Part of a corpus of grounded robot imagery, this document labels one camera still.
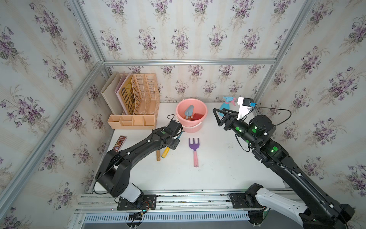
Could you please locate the pink plastic bucket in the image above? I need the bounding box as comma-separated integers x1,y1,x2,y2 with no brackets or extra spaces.
176,98,208,133

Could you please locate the red shovel wooden handle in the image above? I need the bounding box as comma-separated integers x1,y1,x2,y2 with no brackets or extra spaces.
191,113,205,121

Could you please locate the pink folder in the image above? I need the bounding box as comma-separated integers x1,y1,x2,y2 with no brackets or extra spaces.
114,73,130,115

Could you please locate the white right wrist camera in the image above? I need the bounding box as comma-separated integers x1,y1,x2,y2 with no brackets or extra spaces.
237,97,256,120

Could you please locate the blue spray bottle pink trigger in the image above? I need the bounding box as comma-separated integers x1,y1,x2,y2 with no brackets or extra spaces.
219,96,236,110

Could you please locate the beige plastic file organizer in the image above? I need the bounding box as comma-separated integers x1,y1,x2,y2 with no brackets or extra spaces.
107,73,160,130

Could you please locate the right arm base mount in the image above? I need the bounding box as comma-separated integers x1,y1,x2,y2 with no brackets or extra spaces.
229,183,270,227

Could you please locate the green trowel wooden handle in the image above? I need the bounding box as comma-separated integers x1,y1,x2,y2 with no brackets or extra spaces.
156,150,161,161

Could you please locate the yellow lettered book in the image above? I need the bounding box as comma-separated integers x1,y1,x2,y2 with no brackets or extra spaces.
122,74,135,115

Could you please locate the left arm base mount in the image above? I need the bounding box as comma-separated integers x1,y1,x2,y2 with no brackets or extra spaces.
117,194,157,222

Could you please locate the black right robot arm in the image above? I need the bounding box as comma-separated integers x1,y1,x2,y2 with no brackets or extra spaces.
213,108,355,229

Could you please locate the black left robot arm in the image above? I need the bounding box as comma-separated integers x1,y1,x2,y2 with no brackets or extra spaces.
95,120,183,203

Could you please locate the purple rake pink handle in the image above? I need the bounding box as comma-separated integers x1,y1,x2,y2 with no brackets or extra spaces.
189,138,200,168

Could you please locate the light blue plastic trowel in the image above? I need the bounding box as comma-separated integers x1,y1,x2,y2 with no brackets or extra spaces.
184,105,194,120

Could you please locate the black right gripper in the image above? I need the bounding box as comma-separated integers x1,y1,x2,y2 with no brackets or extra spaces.
214,106,260,149

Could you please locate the red brown flat box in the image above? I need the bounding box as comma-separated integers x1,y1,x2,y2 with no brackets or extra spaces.
112,135,127,152

